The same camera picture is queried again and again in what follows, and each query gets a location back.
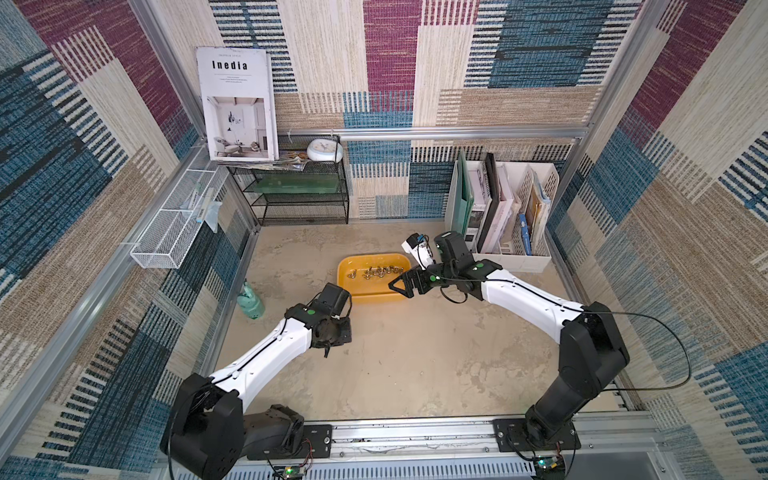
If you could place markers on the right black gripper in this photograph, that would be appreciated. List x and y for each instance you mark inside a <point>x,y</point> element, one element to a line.
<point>411,281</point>

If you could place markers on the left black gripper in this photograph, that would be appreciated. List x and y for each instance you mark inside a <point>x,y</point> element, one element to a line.
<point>345,333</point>

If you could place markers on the yellow plastic storage box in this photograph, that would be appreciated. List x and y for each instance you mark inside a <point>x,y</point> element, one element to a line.
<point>367,277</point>

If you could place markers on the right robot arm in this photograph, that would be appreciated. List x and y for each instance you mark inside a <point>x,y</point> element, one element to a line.
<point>591,349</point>

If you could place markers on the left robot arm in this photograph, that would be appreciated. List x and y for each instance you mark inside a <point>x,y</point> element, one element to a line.
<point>209,428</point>

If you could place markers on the white file organizer box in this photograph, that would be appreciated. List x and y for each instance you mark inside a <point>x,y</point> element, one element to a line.
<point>525,188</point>

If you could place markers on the green spray bottle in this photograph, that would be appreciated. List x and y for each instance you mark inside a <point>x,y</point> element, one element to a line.
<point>250,303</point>

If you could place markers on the green folder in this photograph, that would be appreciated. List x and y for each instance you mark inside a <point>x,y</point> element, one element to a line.
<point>461,196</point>

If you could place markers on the blue book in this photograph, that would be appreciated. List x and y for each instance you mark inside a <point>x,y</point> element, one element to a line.
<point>525,235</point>

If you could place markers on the black binder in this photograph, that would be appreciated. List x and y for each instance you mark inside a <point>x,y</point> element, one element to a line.
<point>493,203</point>

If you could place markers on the white round clock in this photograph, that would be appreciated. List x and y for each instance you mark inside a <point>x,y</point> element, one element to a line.
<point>325,150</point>

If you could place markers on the Inedia white magazine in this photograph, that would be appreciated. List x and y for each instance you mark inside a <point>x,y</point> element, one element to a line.
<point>237,95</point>

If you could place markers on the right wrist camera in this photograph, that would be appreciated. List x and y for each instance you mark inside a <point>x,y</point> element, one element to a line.
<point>417,245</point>

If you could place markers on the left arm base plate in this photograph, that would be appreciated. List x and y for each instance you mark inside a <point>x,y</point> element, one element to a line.
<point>308,441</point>

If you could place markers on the black wire shelf rack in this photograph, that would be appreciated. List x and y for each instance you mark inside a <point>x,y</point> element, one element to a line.
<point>293,190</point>

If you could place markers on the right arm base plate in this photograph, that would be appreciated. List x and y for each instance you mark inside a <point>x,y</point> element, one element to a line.
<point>518,434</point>

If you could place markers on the white wire wall basket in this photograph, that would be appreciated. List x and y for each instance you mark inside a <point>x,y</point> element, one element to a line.
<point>166,241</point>

